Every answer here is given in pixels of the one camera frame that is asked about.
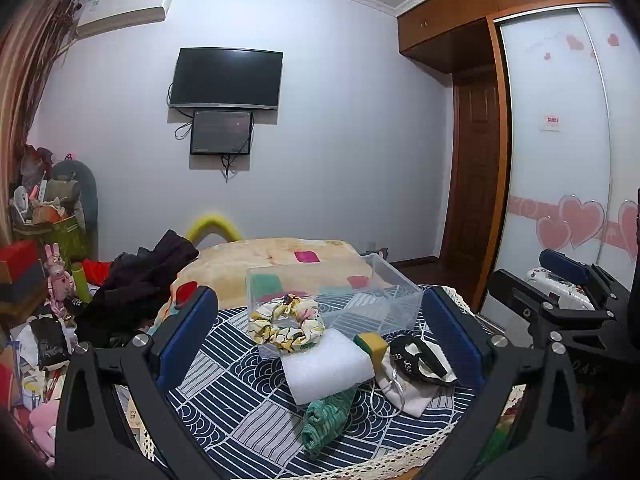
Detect striped brown curtain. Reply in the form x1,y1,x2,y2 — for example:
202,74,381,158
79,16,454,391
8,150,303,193
0,0,82,241

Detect small black wall monitor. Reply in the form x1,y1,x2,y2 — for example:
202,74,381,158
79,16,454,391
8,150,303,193
190,109,255,156

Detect pile of black clothes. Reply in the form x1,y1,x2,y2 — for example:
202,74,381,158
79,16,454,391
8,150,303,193
75,230,201,348

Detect black wall television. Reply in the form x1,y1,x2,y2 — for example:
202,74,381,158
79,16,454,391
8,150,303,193
168,47,284,111

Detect clear plastic storage box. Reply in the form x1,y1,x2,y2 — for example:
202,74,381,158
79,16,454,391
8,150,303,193
246,253,423,358

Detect black shopping bag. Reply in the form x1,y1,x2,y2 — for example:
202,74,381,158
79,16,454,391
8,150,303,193
30,316,73,368

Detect white air conditioner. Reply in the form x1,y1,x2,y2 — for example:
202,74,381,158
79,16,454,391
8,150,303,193
75,0,175,40

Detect white drawstring cloth bag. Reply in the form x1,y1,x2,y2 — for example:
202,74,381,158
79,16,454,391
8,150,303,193
372,345,458,418

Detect beige bed blanket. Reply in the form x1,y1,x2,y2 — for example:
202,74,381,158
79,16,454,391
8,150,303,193
157,237,396,326

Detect small white fan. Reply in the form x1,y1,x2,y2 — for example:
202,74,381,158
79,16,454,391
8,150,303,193
11,186,33,226

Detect green cardboard box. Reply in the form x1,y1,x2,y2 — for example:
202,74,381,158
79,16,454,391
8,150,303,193
14,215,93,266

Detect white heart-print wardrobe doors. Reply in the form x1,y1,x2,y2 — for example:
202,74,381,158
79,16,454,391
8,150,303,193
492,2,640,311

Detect red cloth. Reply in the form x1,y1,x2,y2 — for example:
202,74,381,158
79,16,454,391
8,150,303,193
82,259,118,286

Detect green knitted cloth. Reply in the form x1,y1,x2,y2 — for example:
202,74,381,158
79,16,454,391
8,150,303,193
301,389,358,458

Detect black white scrunchie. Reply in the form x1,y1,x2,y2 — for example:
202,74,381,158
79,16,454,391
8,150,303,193
389,335,458,386

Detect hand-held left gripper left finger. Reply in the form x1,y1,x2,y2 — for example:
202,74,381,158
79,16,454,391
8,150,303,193
56,285,221,480

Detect pink bunny toy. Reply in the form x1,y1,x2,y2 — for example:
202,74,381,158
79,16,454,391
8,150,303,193
44,242,76,311

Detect yellow and green sponge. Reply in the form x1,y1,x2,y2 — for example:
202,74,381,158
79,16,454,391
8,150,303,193
353,331,390,371

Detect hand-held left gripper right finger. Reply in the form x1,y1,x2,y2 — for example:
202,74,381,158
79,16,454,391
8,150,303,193
420,285,588,480

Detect wooden overhead cabinet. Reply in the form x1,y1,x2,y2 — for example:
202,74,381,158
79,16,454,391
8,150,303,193
397,0,608,76

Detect white foam sheet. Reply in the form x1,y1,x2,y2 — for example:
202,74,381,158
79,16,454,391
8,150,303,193
281,332,376,406

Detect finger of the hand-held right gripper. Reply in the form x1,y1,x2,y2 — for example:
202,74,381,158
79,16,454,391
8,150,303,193
487,269,618,348
539,249,632,311

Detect yellow foam tube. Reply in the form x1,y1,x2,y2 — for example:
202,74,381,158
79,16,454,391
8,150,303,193
186,213,242,246

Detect yellow-green roll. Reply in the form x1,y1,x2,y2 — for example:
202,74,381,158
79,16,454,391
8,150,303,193
70,261,93,306

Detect red box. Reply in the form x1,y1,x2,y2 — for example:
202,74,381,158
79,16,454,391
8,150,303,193
0,240,41,283

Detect white printed case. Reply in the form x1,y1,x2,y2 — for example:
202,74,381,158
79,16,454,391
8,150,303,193
525,267,597,311

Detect brown wooden door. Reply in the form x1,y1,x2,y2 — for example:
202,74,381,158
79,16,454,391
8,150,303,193
440,72,503,263

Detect floral yellow scrunchie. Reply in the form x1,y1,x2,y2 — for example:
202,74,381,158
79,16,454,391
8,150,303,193
248,296,326,352

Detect navy patterned tablecloth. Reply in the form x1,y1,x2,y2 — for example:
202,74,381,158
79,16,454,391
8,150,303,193
117,285,526,480

